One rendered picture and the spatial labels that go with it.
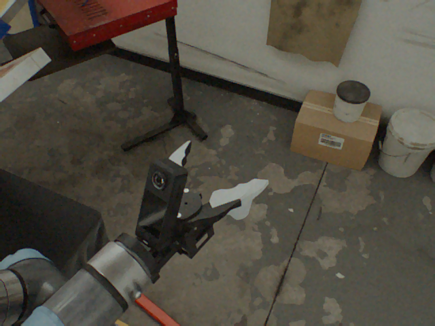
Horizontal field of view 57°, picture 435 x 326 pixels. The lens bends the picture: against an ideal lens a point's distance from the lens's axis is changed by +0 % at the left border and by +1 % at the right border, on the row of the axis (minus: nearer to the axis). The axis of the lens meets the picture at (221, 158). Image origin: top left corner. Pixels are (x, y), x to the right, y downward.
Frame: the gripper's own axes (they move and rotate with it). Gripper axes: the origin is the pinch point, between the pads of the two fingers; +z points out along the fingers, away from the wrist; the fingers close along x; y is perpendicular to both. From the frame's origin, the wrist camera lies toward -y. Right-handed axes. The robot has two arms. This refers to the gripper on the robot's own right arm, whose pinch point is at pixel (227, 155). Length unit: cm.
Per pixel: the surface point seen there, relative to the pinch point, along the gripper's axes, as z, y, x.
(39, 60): 4, 5, -63
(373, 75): 191, 112, -44
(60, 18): 56, 37, -149
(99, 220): -1, 66, -64
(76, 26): 56, 39, -138
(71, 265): -17, 70, -61
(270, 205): 97, 161, -61
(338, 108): 161, 122, -52
